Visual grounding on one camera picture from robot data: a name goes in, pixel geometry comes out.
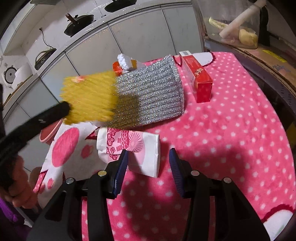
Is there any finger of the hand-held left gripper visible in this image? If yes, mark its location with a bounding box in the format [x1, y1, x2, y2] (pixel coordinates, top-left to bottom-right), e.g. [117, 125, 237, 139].
[35, 102, 71, 127]

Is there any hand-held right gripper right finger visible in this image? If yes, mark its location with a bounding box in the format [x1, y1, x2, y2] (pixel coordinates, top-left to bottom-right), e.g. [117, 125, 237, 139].
[169, 148, 271, 241]

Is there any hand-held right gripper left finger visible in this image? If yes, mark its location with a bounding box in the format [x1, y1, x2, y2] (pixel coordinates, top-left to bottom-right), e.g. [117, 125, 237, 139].
[27, 149, 129, 241]

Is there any pink plastic basin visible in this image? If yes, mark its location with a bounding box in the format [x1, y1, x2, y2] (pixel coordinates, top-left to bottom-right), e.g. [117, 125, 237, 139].
[40, 117, 64, 144]

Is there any pink-print tissue packet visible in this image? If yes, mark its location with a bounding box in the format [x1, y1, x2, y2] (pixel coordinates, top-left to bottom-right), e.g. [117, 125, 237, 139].
[96, 127, 160, 178]

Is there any yellow foam net sleeve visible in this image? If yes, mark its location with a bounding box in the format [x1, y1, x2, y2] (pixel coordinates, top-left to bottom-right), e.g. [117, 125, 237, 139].
[59, 71, 119, 126]

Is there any person's left forearm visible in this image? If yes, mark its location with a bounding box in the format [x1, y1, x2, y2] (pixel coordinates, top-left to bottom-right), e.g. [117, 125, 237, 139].
[0, 197, 35, 241]

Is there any person's left hand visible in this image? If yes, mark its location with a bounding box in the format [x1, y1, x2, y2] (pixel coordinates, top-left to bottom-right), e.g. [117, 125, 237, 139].
[0, 155, 38, 209]

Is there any white rice cooker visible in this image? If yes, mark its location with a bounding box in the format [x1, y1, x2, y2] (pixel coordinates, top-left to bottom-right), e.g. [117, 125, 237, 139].
[1, 62, 33, 88]

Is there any pink polka dot blanket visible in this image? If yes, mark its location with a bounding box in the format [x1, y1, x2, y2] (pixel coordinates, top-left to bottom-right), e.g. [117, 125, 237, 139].
[33, 51, 293, 241]

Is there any dark lidded pan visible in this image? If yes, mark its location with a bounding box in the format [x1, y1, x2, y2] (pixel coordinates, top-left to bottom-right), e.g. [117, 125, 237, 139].
[35, 47, 57, 70]

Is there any silver glitter scouring cloth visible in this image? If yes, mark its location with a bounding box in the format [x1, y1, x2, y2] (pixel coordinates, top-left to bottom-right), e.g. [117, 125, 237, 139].
[102, 56, 185, 129]

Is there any white sponge with orange label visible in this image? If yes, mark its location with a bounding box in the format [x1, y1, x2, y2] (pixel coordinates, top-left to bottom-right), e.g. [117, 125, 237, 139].
[117, 54, 145, 70]

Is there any black pan with wooden knob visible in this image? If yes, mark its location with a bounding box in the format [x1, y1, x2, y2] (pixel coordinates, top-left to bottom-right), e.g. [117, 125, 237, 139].
[64, 14, 96, 37]

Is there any red cardboard box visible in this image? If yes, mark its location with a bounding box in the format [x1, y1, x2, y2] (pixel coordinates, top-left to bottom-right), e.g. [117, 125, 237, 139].
[179, 51, 213, 103]

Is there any white cabinet row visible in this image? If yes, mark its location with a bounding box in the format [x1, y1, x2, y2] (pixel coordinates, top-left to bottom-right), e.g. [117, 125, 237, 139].
[0, 0, 204, 172]

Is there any brown cardboard sheet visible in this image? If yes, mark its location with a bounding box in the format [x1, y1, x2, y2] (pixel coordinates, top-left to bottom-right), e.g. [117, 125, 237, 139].
[206, 38, 296, 93]

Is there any yellow lump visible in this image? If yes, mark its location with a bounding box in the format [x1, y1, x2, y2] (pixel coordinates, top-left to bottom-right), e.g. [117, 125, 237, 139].
[239, 28, 258, 48]

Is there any pale yellow cob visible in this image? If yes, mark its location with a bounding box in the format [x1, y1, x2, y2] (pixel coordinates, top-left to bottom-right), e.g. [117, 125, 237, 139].
[209, 17, 228, 29]

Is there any white foam roll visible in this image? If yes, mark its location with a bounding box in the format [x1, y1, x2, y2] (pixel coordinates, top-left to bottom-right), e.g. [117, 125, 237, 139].
[219, 0, 266, 37]

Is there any clear plastic container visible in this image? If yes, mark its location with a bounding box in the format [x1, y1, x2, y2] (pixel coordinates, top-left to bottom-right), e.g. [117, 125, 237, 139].
[196, 0, 260, 49]

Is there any black stand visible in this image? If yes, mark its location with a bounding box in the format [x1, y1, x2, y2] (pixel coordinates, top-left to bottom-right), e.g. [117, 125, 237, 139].
[259, 5, 271, 47]

